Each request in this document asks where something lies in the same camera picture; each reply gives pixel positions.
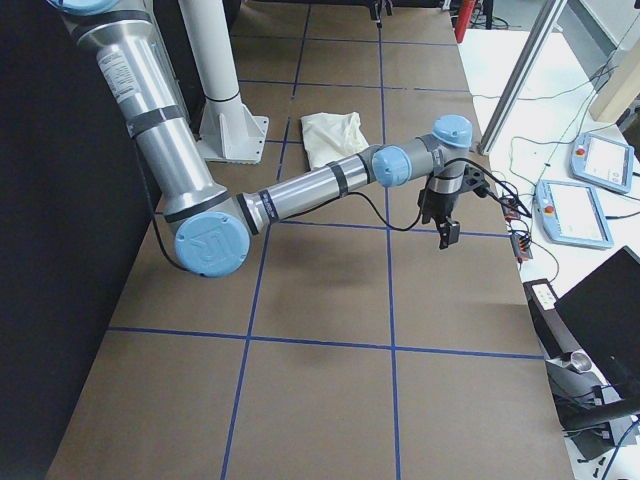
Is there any far teach pendant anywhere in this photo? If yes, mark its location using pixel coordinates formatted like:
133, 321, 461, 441
570, 132, 635, 194

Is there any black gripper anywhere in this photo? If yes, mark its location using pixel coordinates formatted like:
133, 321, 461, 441
417, 188, 460, 250

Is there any near teach pendant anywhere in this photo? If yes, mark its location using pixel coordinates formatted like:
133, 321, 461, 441
534, 180, 614, 250

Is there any teach pendant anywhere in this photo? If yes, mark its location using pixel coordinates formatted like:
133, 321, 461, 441
570, 132, 635, 194
534, 180, 614, 250

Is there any brown table cover mat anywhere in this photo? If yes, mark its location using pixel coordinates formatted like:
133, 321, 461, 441
48, 1, 573, 479

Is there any aluminium frame post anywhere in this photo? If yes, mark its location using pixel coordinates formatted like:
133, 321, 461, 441
476, 0, 568, 155

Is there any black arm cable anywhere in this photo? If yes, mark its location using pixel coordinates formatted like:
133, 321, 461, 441
344, 158, 532, 232

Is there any cream long-sleeve cat shirt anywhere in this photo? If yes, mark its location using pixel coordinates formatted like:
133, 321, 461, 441
300, 112, 370, 170

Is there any black monitor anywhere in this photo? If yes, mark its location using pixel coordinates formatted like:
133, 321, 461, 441
555, 246, 639, 398

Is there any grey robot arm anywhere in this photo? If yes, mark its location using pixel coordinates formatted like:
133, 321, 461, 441
55, 1, 473, 278

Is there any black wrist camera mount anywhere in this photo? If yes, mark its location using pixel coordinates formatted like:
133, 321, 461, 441
459, 165, 490, 198

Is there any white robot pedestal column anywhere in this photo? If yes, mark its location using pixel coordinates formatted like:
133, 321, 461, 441
179, 0, 269, 164

